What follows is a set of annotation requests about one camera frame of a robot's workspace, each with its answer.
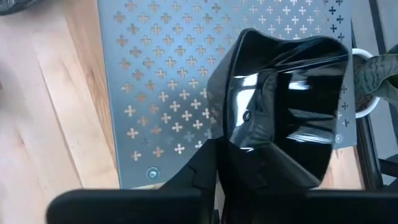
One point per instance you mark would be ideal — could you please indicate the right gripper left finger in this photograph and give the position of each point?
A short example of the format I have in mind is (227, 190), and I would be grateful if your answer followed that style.
(205, 168)

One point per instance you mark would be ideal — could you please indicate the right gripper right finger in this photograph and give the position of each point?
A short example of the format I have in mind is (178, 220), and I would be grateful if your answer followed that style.
(264, 193)

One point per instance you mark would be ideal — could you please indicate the black square ruffled mini plate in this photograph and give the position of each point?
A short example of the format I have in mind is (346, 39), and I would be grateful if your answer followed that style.
(295, 93)

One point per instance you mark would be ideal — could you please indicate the black shallow mini plate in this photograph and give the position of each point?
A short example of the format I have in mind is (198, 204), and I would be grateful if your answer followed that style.
(12, 6)

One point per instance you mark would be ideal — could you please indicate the grey perforated metal shelf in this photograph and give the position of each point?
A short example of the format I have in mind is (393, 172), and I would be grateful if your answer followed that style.
(155, 93)

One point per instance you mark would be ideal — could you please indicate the snake plant in white pot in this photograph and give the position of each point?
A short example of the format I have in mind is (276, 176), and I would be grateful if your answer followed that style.
(373, 74)

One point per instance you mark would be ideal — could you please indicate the black aluminium table frame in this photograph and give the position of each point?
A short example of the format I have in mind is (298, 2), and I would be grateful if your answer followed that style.
(370, 155)

